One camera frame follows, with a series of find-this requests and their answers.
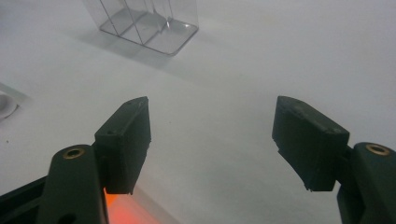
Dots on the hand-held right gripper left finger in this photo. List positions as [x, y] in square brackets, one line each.
[124, 146]

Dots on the clear plastic divided organizer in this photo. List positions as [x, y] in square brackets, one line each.
[149, 28]

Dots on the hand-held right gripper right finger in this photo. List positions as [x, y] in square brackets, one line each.
[311, 149]

